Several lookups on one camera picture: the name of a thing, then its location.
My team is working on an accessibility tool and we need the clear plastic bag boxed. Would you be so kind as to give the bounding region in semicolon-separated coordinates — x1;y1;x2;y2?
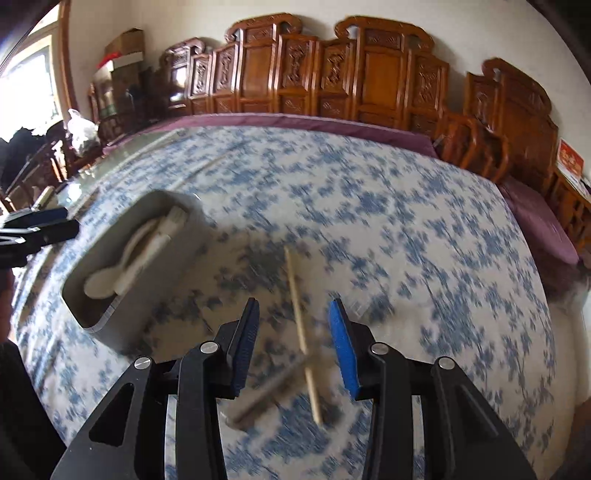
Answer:
68;109;100;156

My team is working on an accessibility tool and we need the dark wooden chair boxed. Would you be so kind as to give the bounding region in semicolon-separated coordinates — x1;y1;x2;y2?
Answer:
0;122;72;210

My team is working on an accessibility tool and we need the person's left forearm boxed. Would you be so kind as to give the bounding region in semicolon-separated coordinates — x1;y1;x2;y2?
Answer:
0;339;68;480

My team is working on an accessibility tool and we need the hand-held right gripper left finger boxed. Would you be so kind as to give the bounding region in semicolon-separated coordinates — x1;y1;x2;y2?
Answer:
51;298;259;480

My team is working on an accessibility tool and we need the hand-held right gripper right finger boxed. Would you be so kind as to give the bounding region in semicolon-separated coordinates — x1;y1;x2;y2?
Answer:
328;298;539;480

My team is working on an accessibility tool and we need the blue floral tablecloth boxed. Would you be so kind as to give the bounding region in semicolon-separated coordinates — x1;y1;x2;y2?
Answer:
9;126;576;480

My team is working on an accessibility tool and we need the white plastic spoon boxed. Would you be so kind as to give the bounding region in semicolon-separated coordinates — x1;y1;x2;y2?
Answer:
83;217;160;302

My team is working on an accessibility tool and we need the purple table cover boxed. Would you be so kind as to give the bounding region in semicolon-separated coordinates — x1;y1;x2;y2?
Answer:
102;114;440;160

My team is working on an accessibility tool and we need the wooden framed window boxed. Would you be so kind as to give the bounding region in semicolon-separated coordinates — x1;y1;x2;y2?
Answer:
0;28;77;139

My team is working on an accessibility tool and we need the light wooden chopstick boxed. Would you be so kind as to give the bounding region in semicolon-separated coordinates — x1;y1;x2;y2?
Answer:
228;352;317;428
283;246;324;425

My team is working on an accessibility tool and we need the white and red box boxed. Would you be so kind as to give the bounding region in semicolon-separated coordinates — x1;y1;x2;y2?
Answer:
93;51;145;77

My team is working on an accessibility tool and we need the purple seat cushion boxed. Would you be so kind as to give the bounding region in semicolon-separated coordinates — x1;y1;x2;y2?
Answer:
500;178;581;265

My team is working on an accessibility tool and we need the white plastic fork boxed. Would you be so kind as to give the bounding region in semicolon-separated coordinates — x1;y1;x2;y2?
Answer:
117;206;188;297

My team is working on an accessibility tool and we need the row of carved wooden chairs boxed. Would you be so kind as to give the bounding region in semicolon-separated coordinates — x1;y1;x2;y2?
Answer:
88;13;591;259

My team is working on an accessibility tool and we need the grey rectangular tray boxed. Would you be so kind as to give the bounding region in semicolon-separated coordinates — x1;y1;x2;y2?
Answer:
61;189;216;357

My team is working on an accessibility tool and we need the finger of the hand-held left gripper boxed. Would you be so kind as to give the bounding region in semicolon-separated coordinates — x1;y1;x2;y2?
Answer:
0;219;81;260
0;207;69;230

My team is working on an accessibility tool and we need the red printed card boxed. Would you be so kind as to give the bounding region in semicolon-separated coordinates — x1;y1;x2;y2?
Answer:
556;138;588;179

